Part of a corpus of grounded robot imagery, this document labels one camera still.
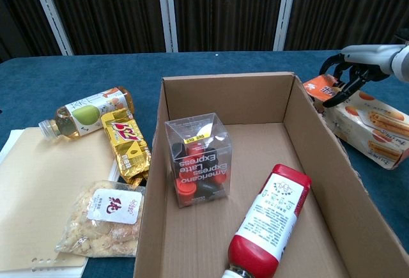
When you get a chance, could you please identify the orange egg roll biscuit box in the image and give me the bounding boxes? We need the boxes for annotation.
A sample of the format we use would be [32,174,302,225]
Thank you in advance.
[302,73,409,171]

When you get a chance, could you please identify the white partition post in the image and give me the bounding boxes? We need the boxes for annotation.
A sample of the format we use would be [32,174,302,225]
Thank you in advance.
[156,0,179,52]
[27,0,73,56]
[274,0,298,52]

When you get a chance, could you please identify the dark pleated curtain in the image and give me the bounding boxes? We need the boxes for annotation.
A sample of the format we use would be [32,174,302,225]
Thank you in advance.
[0,0,409,63]

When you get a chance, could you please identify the clear bag of crumbly snack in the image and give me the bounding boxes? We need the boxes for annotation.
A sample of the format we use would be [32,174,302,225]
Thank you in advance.
[54,180,145,258]

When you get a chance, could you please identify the cream loose-leaf paper pad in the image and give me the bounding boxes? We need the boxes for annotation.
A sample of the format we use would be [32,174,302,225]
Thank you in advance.
[0,127,120,278]

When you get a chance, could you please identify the red NFC juice bottle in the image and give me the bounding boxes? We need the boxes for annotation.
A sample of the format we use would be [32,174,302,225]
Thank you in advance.
[222,163,313,278]

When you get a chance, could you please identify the gold foil snack packet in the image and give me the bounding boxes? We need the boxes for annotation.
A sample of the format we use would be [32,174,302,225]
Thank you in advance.
[100,107,154,185]

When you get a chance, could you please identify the open brown cardboard box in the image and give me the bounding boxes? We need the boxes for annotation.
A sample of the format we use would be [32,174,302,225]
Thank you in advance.
[133,72,409,278]

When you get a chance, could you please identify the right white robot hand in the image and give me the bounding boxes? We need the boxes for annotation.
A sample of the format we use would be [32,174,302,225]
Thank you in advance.
[319,43,406,109]

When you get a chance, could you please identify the clear box of coffee capsules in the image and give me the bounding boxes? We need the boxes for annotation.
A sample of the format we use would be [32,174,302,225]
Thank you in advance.
[164,112,233,209]

